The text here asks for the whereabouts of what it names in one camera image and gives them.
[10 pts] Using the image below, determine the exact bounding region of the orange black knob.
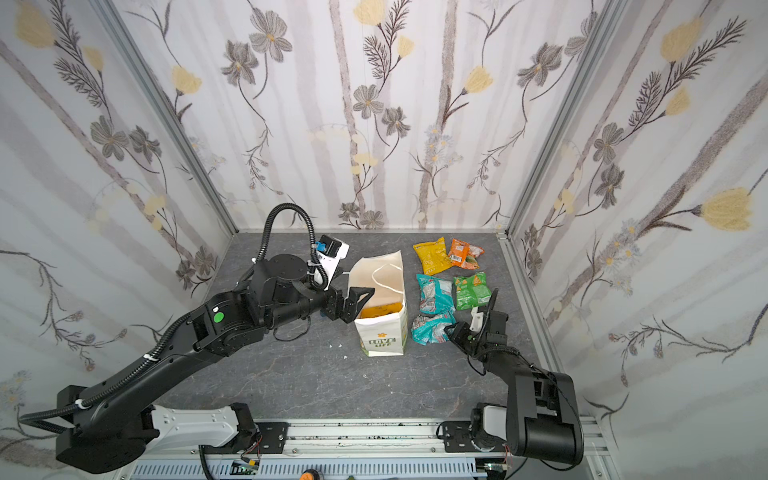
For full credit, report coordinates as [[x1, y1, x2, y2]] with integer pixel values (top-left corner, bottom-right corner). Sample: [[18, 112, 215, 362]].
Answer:
[[299, 469, 321, 480]]

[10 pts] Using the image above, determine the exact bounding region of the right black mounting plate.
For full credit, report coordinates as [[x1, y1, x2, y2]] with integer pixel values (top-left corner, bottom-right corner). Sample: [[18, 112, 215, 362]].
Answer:
[[436, 420, 479, 453]]

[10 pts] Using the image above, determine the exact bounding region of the right corner aluminium profile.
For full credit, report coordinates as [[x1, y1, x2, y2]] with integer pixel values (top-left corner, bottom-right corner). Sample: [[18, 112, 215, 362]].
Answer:
[[504, 0, 629, 239]]

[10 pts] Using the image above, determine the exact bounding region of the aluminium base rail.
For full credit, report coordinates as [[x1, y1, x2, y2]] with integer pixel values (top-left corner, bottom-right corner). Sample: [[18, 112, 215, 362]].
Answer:
[[113, 417, 613, 463]]

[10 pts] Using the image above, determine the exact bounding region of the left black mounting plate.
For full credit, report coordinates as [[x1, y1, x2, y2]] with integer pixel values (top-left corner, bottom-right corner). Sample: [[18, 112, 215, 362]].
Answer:
[[253, 422, 290, 455]]

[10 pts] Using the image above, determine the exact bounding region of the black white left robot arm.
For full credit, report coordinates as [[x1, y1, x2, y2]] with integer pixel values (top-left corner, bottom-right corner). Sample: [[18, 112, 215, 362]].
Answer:
[[19, 203, 375, 474]]

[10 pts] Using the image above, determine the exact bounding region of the green snack packet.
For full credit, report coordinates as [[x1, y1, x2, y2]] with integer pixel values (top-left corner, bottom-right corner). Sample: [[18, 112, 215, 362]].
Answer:
[[453, 272, 492, 311]]

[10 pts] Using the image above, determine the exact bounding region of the orange yellow snack packet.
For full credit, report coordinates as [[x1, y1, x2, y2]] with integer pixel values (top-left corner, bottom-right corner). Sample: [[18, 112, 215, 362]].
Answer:
[[359, 303, 402, 319]]

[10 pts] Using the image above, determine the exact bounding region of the white green paper bag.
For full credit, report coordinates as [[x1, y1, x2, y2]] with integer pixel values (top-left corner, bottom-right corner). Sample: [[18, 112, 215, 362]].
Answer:
[[348, 251, 408, 357]]

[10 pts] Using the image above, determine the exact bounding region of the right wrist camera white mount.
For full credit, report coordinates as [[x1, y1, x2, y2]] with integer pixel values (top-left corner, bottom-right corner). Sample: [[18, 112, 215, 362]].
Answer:
[[470, 307, 485, 333]]

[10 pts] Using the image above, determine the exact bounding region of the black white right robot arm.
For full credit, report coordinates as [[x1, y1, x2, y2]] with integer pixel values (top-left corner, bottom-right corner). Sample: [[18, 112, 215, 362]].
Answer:
[[447, 308, 585, 468]]

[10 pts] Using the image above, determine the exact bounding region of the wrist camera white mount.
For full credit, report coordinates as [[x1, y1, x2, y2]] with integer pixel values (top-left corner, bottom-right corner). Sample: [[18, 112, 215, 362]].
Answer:
[[315, 235, 350, 290], [470, 307, 485, 333]]

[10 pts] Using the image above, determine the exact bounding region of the teal snack packet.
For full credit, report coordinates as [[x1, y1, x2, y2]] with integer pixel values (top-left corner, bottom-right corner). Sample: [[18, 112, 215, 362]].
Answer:
[[411, 312, 456, 345], [416, 274, 455, 315]]

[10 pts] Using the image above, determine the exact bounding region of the small green circuit board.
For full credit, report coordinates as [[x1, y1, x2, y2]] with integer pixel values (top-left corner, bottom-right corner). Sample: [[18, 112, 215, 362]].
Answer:
[[229, 462, 259, 476]]

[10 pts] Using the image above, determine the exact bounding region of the black mounting plate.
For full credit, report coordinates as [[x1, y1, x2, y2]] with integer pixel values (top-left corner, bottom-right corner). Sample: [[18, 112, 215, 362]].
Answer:
[[253, 422, 290, 455], [436, 420, 479, 453]]

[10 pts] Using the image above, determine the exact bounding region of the white slotted cable duct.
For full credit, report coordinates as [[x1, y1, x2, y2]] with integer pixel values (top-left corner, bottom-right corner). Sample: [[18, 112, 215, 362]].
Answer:
[[116, 458, 487, 479]]

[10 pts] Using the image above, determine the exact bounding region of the left corner aluminium profile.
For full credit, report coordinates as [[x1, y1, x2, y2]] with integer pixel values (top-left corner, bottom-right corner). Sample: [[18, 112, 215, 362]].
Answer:
[[89, 0, 239, 236]]

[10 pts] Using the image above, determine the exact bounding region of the corner aluminium profile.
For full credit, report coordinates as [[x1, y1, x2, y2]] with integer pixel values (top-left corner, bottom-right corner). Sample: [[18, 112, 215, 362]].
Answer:
[[504, 0, 629, 239], [89, 0, 239, 236]]

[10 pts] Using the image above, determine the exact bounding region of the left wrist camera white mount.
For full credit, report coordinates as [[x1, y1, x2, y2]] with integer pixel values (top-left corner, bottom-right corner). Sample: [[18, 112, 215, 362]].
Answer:
[[315, 235, 350, 290]]

